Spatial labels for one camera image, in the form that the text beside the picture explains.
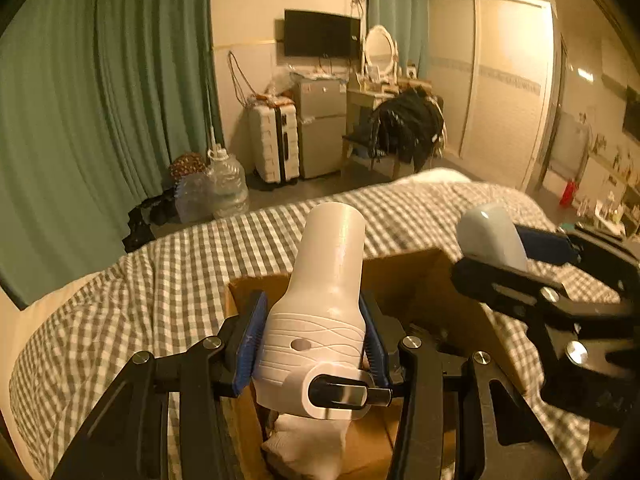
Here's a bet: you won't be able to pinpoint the silver mini fridge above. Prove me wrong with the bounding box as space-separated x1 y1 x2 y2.
291 79 349 180

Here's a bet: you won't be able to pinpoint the pale blue earbuds case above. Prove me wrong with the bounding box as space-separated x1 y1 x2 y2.
456 202 530 272

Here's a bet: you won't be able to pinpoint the grey checkered blanket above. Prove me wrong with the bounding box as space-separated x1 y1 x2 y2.
9 167 621 480

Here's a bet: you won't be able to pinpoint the wall cables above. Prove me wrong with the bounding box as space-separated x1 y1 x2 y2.
227 50 261 111

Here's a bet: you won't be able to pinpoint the beige dressing table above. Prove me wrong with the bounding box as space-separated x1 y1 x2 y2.
346 80 416 133

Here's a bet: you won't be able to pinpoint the large green curtain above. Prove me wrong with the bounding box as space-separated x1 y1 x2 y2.
0 0 223 311

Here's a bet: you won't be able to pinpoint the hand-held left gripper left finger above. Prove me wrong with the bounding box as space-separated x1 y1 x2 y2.
50 290 271 480

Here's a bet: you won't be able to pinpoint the white oval vanity mirror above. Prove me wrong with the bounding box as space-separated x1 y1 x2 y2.
362 26 401 81

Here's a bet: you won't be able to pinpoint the white knit glove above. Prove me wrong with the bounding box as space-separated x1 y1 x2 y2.
261 410 351 480

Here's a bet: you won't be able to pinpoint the black jacket on chair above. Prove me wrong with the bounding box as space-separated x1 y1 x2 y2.
367 91 447 173

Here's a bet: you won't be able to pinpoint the white hard suitcase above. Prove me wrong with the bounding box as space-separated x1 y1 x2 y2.
248 102 301 184

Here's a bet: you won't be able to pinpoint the wooden chair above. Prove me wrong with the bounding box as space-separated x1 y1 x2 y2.
341 130 401 177

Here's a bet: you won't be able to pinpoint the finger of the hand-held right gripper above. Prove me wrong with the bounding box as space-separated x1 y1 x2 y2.
450 255 631 317
515 225 583 267

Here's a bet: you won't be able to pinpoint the crumpled clear plastic jug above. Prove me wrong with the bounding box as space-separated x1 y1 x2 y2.
174 174 218 224

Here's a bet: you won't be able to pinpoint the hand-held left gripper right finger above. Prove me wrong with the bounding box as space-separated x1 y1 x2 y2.
357 291 571 480

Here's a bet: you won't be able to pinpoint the white hair dryer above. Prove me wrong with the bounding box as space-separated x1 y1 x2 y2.
251 202 394 421

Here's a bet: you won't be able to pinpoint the black wall television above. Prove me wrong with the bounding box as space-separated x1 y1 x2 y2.
284 9 362 59

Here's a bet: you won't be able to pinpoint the clear water jug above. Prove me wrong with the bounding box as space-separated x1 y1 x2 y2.
206 146 251 220

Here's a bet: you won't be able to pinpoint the dark patterned bag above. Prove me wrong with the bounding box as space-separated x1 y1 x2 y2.
168 153 208 181

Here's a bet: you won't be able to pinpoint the narrow green curtain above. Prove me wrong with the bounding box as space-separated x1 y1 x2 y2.
366 0 430 78

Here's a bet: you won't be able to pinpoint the brown cardboard box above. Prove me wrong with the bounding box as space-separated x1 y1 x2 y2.
227 249 528 480

